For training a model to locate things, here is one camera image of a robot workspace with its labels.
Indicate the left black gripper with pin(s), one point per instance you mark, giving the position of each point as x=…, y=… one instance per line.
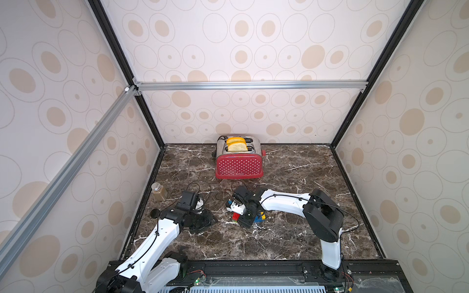
x=208, y=220

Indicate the blue lego brick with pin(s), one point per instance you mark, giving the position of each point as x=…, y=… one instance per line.
x=260, y=218

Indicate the red lego brick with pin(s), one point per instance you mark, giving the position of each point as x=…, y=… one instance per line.
x=235, y=217

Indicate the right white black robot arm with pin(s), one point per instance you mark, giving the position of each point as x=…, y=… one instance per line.
x=320, y=211

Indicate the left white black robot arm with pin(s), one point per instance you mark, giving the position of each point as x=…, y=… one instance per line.
x=148, y=270

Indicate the small brown liquid bottle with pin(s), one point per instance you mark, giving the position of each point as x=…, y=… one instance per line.
x=159, y=192

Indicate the red polka dot toaster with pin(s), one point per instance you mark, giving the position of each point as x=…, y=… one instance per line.
x=239, y=165

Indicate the front yellow toast slice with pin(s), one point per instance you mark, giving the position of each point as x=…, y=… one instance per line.
x=238, y=146

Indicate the yellow toast slice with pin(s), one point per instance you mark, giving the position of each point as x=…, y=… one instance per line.
x=238, y=146
x=233, y=140

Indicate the back yellow toast slice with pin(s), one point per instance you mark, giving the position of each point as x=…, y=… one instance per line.
x=233, y=140

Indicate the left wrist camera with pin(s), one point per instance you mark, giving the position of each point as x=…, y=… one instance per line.
x=199, y=205

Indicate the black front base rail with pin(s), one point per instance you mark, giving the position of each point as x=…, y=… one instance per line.
x=287, y=276

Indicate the horizontal aluminium back rail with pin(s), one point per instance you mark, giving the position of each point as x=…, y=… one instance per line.
x=253, y=85

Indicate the diagonal aluminium left rail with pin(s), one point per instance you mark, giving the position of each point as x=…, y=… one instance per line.
x=38, y=212

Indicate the left black corner post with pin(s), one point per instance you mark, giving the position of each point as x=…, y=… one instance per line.
x=99, y=12

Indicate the black corner post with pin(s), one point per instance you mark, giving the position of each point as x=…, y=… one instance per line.
x=391, y=46
x=99, y=12

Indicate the right black corner post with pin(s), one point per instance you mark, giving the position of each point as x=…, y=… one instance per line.
x=391, y=46

